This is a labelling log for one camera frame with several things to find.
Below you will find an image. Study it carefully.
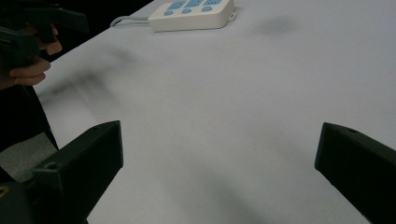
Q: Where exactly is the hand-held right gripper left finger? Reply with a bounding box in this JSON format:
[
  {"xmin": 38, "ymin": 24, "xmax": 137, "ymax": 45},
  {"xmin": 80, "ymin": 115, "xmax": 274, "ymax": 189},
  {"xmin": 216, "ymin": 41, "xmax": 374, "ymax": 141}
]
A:
[{"xmin": 32, "ymin": 119, "xmax": 124, "ymax": 224}]

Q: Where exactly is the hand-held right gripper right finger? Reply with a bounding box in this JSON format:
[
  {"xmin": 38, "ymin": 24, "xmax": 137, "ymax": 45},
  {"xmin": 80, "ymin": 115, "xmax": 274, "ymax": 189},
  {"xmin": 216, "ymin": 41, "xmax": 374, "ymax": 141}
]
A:
[{"xmin": 314, "ymin": 121, "xmax": 396, "ymax": 224}]

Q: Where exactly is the white power strip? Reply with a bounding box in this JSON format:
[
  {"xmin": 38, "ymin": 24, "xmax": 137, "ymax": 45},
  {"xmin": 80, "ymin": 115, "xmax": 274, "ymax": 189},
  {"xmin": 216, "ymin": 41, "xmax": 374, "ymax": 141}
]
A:
[{"xmin": 148, "ymin": 0, "xmax": 237, "ymax": 34}]

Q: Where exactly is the white power strip cable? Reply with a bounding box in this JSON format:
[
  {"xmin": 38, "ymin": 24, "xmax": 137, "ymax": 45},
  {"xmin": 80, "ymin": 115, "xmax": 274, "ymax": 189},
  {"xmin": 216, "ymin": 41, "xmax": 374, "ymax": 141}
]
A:
[{"xmin": 109, "ymin": 15, "xmax": 150, "ymax": 29}]

